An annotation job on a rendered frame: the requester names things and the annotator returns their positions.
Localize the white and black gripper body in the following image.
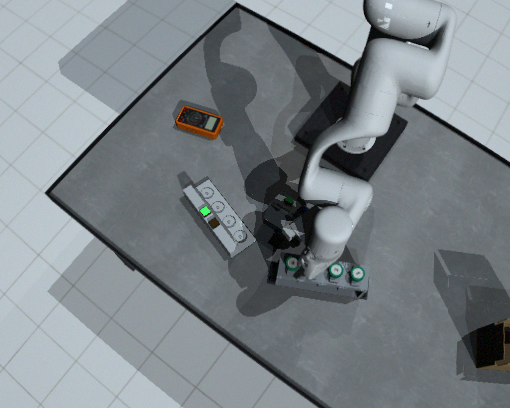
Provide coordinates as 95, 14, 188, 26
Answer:
297, 247, 345, 279

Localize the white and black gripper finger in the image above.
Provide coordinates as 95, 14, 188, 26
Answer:
293, 266, 305, 279

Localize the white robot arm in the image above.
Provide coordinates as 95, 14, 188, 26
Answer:
282, 0, 457, 262

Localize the orange pocket multimeter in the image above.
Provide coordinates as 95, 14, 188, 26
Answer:
176, 106, 223, 139

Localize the light grey key housing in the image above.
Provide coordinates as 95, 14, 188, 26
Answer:
263, 191, 309, 248

